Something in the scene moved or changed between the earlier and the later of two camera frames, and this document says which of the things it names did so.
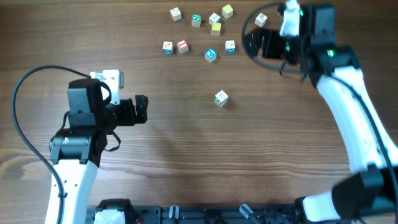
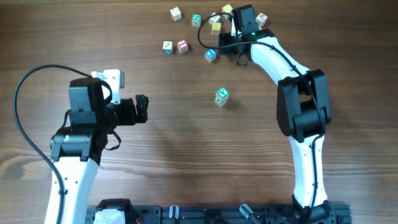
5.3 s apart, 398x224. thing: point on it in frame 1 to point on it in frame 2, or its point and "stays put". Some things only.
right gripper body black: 275,48 to 226,39
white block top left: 175,14 stays put
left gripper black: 129,119 stays put
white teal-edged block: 221,98 stays put
